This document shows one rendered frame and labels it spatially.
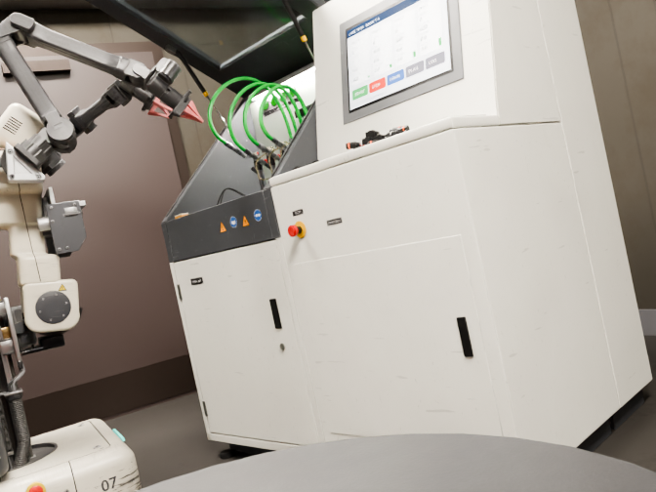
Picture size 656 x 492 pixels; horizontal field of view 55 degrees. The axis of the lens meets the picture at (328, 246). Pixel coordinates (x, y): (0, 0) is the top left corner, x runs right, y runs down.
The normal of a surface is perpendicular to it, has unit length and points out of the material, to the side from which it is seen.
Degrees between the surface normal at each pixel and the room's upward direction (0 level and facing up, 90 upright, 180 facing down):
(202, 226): 90
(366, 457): 0
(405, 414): 90
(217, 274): 90
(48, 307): 90
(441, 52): 76
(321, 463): 0
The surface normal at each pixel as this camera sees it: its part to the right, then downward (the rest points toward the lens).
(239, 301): -0.70, 0.16
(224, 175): 0.68, -0.14
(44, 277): 0.47, -0.08
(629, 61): -0.86, 0.19
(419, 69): -0.73, -0.07
